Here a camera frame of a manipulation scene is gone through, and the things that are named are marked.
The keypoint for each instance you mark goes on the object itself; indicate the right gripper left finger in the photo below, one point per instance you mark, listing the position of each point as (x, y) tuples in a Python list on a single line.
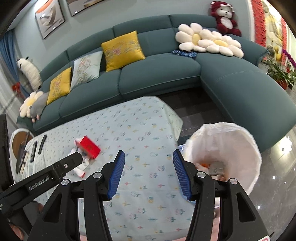
[(59, 218)]

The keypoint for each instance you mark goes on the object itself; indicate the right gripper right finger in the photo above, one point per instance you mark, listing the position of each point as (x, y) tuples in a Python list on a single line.
[(239, 219)]

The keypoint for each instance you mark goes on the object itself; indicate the white twisted tissue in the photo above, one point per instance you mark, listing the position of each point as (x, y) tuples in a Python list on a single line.
[(80, 170)]

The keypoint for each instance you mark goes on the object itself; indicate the red gift box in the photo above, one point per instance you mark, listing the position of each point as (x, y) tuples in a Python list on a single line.
[(88, 146)]

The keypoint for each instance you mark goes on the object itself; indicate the grey drawstring pouch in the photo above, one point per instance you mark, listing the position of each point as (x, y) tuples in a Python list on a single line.
[(217, 168)]

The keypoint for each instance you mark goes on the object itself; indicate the white bag lined trash bin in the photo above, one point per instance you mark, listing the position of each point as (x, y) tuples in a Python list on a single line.
[(230, 144)]

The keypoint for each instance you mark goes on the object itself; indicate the person's left hand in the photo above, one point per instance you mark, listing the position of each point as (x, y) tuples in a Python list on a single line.
[(24, 219)]

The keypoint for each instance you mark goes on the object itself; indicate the black notebook on side table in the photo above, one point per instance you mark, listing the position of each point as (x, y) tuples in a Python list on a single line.
[(20, 157)]

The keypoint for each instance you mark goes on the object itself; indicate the floral light blue tablecloth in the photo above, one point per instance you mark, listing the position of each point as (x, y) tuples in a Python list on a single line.
[(149, 204)]

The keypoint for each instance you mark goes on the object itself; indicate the black remote control left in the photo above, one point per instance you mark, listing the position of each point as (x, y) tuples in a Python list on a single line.
[(33, 153)]

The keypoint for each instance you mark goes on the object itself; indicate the black remote control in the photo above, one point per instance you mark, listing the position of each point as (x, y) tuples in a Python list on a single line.
[(33, 153), (42, 144)]

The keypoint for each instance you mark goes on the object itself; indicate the round wooden side table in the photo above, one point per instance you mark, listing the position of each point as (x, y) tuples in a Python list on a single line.
[(18, 139)]

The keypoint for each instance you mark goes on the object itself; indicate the black remote control right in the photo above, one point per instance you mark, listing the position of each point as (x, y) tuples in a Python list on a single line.
[(42, 144)]

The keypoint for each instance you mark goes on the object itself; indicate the white daisy pillow left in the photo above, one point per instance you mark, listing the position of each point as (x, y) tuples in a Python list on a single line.
[(28, 102)]

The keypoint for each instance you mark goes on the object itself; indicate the white daisy pillow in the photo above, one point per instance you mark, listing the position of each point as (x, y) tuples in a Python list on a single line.
[(188, 37), (28, 102), (216, 43)]

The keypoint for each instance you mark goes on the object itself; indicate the grey plush mouse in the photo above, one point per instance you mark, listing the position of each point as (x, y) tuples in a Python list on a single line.
[(38, 106)]

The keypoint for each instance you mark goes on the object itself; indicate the yellow embroidered cushion left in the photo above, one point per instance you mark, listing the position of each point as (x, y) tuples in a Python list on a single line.
[(60, 86)]

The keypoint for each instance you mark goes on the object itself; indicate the yellow embroidered cushion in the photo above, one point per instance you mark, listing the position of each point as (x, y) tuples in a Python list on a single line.
[(60, 86), (122, 51)]

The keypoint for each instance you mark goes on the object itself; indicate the light blue embroidered cushion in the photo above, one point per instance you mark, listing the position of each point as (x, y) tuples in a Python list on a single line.
[(86, 69)]

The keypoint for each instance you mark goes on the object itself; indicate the white plush sheep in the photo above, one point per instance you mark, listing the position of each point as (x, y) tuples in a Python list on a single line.
[(30, 71)]

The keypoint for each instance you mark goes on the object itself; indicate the blue knitted cloth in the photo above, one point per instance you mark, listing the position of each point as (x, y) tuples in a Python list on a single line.
[(190, 54)]

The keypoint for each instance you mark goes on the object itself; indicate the dark green sectional sofa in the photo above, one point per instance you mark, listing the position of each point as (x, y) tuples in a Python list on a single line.
[(242, 92)]

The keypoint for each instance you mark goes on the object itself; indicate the potted green plant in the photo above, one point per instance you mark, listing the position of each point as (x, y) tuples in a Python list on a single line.
[(283, 74)]

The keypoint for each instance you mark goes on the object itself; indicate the yellow embroidered cushion right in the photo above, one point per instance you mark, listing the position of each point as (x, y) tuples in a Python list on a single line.
[(122, 51)]

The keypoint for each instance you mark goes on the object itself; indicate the white daisy pillow lower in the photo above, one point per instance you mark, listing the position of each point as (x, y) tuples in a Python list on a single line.
[(216, 43)]

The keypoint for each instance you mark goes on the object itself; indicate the blue curtain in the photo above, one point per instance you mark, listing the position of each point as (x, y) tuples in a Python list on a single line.
[(9, 58)]

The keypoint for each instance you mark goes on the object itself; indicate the white daisy pillow upper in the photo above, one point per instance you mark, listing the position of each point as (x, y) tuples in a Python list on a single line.
[(188, 37)]

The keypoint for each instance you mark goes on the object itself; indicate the red white teddy bear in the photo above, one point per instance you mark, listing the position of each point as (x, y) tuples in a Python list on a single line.
[(224, 14)]

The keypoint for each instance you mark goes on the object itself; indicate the framed wall picture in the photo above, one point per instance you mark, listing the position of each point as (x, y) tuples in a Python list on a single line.
[(76, 6), (49, 17)]

